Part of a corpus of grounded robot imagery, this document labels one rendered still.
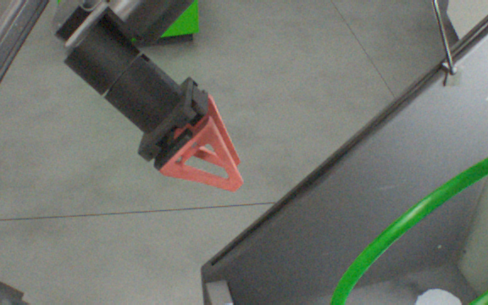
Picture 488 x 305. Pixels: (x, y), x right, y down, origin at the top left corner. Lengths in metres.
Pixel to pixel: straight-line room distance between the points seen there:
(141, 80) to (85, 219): 2.02
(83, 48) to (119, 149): 2.39
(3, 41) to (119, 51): 0.41
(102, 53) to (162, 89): 0.06
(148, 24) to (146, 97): 0.07
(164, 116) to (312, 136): 2.43
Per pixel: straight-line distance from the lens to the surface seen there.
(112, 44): 0.49
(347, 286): 0.50
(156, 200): 2.51
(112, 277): 2.22
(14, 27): 0.89
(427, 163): 0.92
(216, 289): 0.92
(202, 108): 0.49
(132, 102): 0.49
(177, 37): 3.89
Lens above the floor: 1.68
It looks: 37 degrees down
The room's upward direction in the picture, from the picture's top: straight up
